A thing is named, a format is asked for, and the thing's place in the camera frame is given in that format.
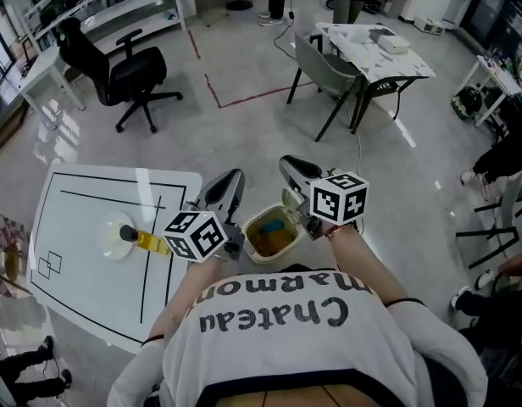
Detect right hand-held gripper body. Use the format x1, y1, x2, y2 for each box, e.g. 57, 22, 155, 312
294, 167, 369, 241

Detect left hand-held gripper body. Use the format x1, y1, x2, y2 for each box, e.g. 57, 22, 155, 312
163, 202, 247, 264

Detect beige trash bin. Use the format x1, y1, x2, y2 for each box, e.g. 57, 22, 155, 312
242, 187, 308, 265

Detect person's right forearm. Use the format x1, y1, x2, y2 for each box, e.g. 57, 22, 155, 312
328, 225, 414, 307

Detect person's left forearm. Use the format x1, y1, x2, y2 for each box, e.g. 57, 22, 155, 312
146, 256, 228, 343

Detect yellow oil bottle black cap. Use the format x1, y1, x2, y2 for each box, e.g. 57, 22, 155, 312
119, 224, 173, 257

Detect person's black trousers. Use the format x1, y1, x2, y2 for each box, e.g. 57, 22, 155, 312
280, 263, 337, 277

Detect white plate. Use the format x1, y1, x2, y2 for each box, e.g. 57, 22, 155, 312
97, 212, 136, 262

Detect grey chair black legs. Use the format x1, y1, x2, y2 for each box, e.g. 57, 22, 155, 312
286, 31, 369, 142
455, 171, 522, 270

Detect white table with black lines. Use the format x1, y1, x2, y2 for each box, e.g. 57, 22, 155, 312
26, 163, 203, 354

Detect patterned table black legs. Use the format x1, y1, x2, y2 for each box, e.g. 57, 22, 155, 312
314, 21, 437, 136

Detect black office chair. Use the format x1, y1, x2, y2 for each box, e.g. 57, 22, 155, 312
57, 17, 184, 134

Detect white box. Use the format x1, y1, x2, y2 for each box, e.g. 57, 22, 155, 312
377, 35, 413, 54

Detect person's white printed shirt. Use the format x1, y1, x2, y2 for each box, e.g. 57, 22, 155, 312
108, 271, 489, 407

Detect wooden stool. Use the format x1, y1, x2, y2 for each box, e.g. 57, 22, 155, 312
2, 248, 33, 296

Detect checked cloth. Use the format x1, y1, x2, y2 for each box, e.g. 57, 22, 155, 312
0, 212, 33, 296

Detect white shelf rack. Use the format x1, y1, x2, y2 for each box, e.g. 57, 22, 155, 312
14, 0, 188, 54

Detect white side desk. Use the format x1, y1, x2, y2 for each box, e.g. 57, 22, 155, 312
453, 54, 522, 129

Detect small white desk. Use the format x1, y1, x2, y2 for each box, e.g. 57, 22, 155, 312
17, 47, 87, 114

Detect white floor cable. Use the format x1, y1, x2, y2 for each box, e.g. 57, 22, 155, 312
348, 99, 367, 174

